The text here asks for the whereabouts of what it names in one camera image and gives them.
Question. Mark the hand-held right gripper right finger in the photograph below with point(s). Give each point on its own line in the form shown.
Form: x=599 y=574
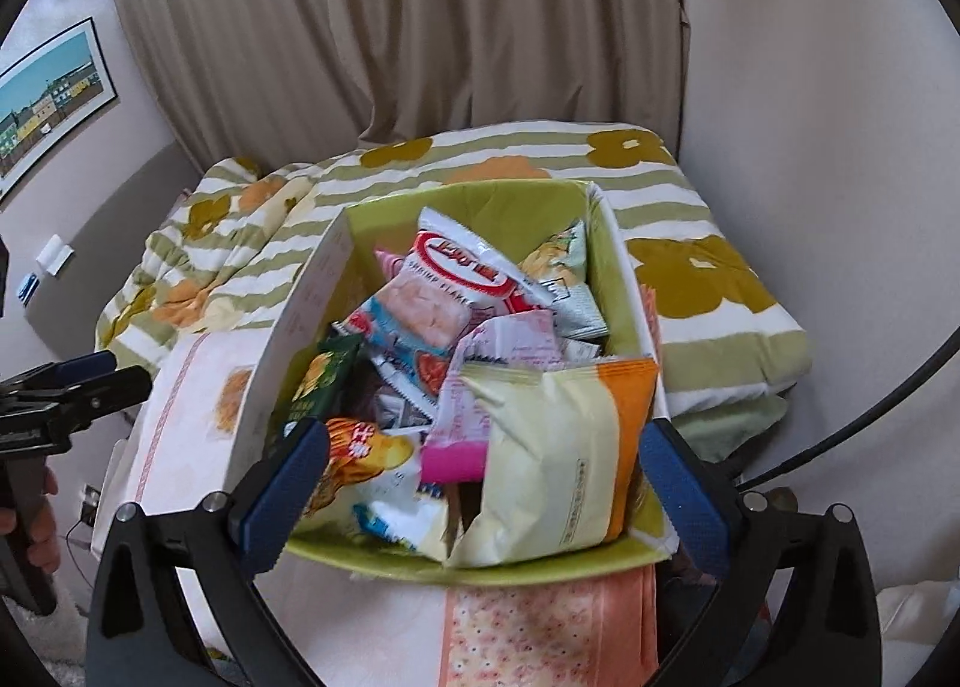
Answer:
x=682 y=499

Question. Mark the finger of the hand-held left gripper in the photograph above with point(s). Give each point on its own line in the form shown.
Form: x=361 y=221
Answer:
x=112 y=387
x=82 y=366

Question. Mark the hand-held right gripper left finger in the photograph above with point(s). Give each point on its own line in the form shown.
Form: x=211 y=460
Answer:
x=289 y=492

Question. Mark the orange cheese stick snack bag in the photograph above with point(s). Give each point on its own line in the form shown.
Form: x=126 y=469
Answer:
x=360 y=462

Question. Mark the pale yellow orange snack bag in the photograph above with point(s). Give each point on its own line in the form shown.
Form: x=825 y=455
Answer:
x=555 y=462

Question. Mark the pale pink snack bag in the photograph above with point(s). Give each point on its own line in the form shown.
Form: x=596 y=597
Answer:
x=510 y=349

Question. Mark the grey potato chip bag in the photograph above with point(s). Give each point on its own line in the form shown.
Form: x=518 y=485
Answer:
x=570 y=297

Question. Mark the shrimp flake snack bag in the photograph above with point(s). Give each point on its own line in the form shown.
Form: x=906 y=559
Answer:
x=435 y=304

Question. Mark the pink striped snack bag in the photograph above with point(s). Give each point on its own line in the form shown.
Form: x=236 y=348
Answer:
x=386 y=261

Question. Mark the green cardboard box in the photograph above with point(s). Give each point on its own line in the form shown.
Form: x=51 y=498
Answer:
x=480 y=207

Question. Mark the person's left hand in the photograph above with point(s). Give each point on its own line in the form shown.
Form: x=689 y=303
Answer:
x=49 y=529

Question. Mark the white power socket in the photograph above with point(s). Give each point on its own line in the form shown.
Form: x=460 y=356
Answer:
x=90 y=503

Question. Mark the pale green bed sheet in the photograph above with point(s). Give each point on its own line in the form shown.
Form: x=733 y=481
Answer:
x=735 y=426

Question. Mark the dark green chip bag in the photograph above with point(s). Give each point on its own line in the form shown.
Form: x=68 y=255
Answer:
x=330 y=379

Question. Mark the beige upholstered headboard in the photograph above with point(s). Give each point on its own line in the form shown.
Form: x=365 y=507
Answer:
x=112 y=229

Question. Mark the white fluffy rug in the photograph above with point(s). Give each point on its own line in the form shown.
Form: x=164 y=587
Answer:
x=45 y=646

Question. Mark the white pink patterned cloth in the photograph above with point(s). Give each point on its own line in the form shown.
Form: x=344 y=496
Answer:
x=375 y=627

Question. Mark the green striped floral blanket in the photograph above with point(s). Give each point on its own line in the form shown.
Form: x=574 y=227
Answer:
x=675 y=207

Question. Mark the beige curtain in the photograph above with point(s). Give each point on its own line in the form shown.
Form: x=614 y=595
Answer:
x=412 y=19

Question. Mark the small blue white wall plate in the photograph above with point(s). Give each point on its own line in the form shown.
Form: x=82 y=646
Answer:
x=28 y=286

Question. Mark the white wall switch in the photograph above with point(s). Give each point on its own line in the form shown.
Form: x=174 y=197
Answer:
x=56 y=256

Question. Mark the framed wall picture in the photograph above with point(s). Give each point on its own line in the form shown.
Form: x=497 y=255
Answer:
x=52 y=102

